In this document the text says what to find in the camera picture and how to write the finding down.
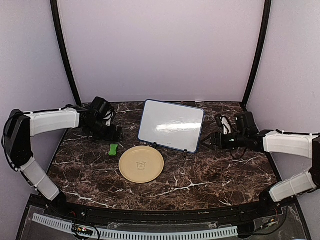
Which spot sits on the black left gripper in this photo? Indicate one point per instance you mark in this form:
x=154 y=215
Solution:
x=110 y=136

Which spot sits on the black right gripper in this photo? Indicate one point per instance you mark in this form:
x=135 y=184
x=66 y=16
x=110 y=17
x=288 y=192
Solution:
x=215 y=137

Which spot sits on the green and black eraser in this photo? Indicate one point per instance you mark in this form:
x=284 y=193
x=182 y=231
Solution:
x=113 y=149

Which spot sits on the blue framed whiteboard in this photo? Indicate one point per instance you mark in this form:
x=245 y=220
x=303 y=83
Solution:
x=171 y=125

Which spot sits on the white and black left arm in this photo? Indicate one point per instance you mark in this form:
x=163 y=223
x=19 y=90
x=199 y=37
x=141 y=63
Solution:
x=22 y=126

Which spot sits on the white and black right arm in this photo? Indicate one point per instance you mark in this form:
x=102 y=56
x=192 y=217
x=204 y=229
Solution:
x=305 y=145

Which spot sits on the black whiteboard stand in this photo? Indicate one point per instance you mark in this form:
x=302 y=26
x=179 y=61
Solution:
x=184 y=155

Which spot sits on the beige plate with bear drawing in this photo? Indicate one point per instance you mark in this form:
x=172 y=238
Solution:
x=141 y=164

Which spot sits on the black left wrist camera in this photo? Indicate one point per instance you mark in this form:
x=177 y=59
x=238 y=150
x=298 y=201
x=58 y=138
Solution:
x=100 y=106

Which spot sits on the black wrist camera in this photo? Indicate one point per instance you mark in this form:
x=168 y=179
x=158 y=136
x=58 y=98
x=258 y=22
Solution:
x=100 y=106
x=245 y=123

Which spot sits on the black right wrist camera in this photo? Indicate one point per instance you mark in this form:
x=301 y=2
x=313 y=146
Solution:
x=245 y=123

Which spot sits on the black front rail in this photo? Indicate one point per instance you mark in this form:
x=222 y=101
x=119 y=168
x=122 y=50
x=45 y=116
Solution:
x=244 y=213

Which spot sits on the white slotted cable duct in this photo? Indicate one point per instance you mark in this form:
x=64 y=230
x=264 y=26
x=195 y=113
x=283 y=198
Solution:
x=123 y=231

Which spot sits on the black left frame post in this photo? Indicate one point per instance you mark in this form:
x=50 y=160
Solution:
x=63 y=51

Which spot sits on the black frame post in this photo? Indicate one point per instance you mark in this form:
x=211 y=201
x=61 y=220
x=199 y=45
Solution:
x=259 y=51
x=63 y=51

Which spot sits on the black right frame post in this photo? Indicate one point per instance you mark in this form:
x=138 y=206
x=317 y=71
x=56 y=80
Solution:
x=259 y=51

